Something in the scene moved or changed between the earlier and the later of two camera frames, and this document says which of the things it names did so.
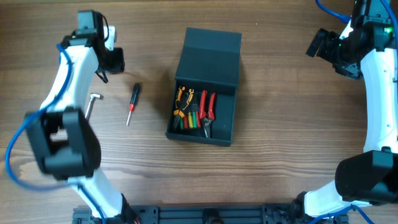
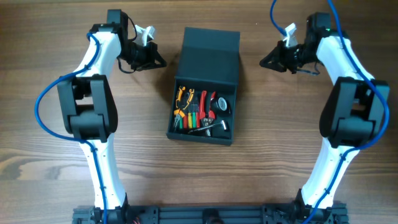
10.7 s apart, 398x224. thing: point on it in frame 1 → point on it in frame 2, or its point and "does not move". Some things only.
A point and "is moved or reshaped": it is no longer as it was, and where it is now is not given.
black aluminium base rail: x=221 y=213 does not move
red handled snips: x=206 y=118 does not move
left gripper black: x=115 y=61 → x=148 y=56
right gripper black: x=315 y=43 → x=288 y=58
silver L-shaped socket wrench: x=93 y=94 is moved or reshaped
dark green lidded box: x=202 y=96 does not move
